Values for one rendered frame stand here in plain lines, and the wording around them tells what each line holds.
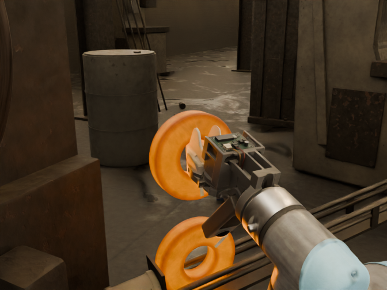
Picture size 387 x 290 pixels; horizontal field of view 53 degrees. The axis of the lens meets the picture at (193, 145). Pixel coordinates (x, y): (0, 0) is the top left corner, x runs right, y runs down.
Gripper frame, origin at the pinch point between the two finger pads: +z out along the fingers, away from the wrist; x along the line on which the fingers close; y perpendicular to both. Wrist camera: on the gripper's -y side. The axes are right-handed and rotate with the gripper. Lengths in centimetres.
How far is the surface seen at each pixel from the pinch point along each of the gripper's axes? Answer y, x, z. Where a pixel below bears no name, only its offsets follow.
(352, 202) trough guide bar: -21.0, -44.4, -4.2
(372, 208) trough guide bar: -17.8, -43.4, -10.1
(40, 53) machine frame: 10.5, 21.4, 19.4
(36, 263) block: -11.1, 27.5, -7.4
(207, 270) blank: -23.0, -1.9, -8.6
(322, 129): -84, -174, 118
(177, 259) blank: -18.3, 4.6, -7.9
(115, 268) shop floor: -115, -12, 75
